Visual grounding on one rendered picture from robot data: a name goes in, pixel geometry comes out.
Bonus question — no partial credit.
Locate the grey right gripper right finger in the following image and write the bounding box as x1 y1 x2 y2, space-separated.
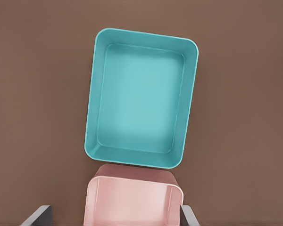
179 205 199 226

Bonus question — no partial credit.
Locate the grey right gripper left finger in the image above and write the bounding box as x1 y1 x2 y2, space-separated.
20 205 52 226

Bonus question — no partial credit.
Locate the pink rectangular tray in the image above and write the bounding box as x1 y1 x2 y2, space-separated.
83 163 184 226

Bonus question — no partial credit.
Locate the teal rectangular tray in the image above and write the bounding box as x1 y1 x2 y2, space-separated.
83 27 200 170

